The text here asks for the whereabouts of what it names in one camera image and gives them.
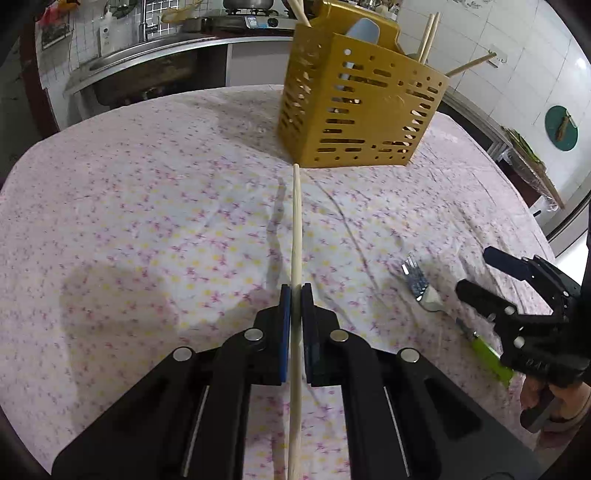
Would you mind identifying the person's right hand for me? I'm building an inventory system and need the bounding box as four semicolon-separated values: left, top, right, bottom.
519;375;591;452

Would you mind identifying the red and yellow hanging bag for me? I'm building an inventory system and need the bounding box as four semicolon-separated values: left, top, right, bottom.
44;0;79;24

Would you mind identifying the sink faucet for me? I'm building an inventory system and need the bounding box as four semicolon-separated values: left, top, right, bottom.
139;0;160;44

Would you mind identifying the steel kitchen sink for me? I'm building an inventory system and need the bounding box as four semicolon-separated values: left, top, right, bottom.
90;39;199;102

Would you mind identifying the long side table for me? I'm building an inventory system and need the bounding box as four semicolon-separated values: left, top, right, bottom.
441;88;566;210

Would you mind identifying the green-handled metal fork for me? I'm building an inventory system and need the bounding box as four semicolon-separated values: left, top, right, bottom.
401;256;514;387

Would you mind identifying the gas stove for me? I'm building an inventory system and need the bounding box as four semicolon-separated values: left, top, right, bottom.
203;8;296;31

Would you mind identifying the green round cutting board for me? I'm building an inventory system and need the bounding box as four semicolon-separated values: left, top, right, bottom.
545;105;579;151

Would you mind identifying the light blue spoon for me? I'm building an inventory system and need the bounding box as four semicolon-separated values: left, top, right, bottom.
344;19;382;47

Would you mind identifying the white soap bottle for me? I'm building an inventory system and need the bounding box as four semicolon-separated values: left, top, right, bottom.
99;9;115;54

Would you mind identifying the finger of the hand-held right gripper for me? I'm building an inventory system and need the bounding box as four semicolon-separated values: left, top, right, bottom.
483;246;543;283
455;279;520;326

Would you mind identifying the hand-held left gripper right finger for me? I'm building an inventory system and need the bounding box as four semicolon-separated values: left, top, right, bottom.
300;284;546;480

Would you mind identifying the yellow perforated utensil holder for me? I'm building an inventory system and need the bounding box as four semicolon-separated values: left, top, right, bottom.
277;0;451;169

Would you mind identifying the steel kitchen counter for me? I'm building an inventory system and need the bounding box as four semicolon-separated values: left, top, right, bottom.
62;28;296;100

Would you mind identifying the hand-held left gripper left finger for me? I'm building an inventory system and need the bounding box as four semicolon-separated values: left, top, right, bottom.
51;284;294;480

